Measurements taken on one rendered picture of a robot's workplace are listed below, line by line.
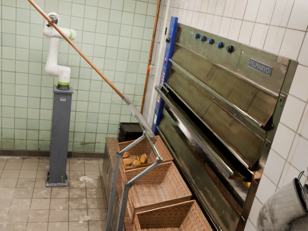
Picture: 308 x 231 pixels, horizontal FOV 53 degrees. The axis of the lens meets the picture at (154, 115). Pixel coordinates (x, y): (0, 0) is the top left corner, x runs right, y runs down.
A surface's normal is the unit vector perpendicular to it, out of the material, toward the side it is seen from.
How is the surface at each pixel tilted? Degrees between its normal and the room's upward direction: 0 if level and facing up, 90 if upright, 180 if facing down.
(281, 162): 90
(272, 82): 90
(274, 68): 90
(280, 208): 85
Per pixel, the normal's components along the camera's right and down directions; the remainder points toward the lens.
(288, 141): -0.96, -0.07
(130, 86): 0.24, 0.37
